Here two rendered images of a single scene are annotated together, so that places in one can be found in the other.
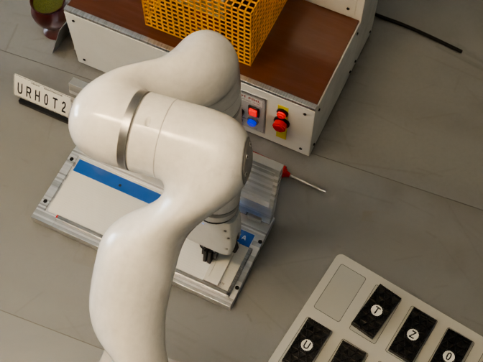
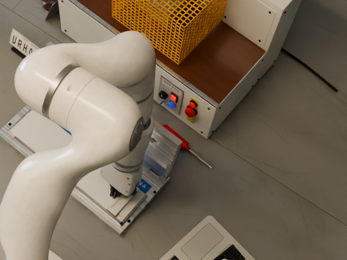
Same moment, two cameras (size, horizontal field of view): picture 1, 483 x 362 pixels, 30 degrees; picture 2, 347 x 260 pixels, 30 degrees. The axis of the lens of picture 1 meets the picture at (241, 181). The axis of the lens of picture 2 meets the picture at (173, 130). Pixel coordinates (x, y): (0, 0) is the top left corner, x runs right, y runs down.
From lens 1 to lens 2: 0.10 m
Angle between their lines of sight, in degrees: 2
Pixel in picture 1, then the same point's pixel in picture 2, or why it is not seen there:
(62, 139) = not seen: hidden behind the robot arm
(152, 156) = (66, 114)
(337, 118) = (234, 117)
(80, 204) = (33, 132)
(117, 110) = (50, 75)
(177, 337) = (76, 245)
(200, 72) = (122, 61)
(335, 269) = (203, 225)
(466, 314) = not seen: outside the picture
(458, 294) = not seen: outside the picture
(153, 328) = (40, 239)
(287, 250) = (173, 202)
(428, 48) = (314, 83)
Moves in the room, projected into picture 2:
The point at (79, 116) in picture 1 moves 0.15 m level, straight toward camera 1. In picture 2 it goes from (22, 71) to (24, 159)
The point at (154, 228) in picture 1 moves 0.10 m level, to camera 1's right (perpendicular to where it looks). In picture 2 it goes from (56, 166) to (118, 181)
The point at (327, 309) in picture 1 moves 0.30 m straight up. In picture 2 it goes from (189, 253) to (204, 215)
